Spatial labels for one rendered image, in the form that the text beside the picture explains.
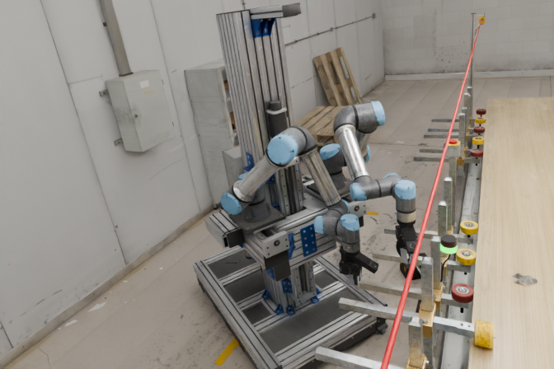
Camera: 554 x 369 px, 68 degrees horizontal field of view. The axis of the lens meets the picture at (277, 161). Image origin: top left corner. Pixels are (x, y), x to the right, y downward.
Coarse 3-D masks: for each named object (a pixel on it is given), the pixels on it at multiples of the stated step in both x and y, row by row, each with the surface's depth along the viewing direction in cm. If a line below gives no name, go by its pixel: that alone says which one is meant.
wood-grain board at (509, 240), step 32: (512, 128) 314; (544, 128) 305; (512, 160) 264; (544, 160) 257; (512, 192) 226; (544, 192) 221; (480, 224) 202; (512, 224) 198; (544, 224) 195; (480, 256) 179; (512, 256) 176; (544, 256) 173; (480, 288) 161; (512, 288) 159; (544, 288) 156; (512, 320) 144; (544, 320) 142; (480, 352) 134; (512, 352) 133; (544, 352) 131
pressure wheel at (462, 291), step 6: (456, 288) 162; (462, 288) 161; (468, 288) 161; (456, 294) 159; (462, 294) 159; (468, 294) 158; (456, 300) 160; (462, 300) 158; (468, 300) 158; (462, 312) 165
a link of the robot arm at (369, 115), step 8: (360, 104) 188; (368, 104) 187; (376, 104) 187; (360, 112) 185; (368, 112) 185; (376, 112) 185; (360, 120) 185; (368, 120) 185; (376, 120) 186; (384, 120) 187; (360, 128) 190; (368, 128) 191; (376, 128) 195; (360, 136) 201; (368, 136) 201; (360, 144) 209; (368, 152) 224; (368, 160) 226
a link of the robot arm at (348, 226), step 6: (342, 216) 173; (348, 216) 172; (354, 216) 171; (342, 222) 170; (348, 222) 168; (354, 222) 168; (342, 228) 171; (348, 228) 169; (354, 228) 169; (342, 234) 171; (348, 234) 170; (354, 234) 170; (342, 240) 174; (348, 240) 171; (354, 240) 171
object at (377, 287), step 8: (360, 280) 182; (368, 280) 181; (360, 288) 181; (368, 288) 179; (376, 288) 177; (384, 288) 175; (392, 288) 174; (400, 288) 173; (400, 296) 173; (408, 296) 172; (416, 296) 170; (448, 296) 165; (448, 304) 165; (456, 304) 163; (464, 304) 161
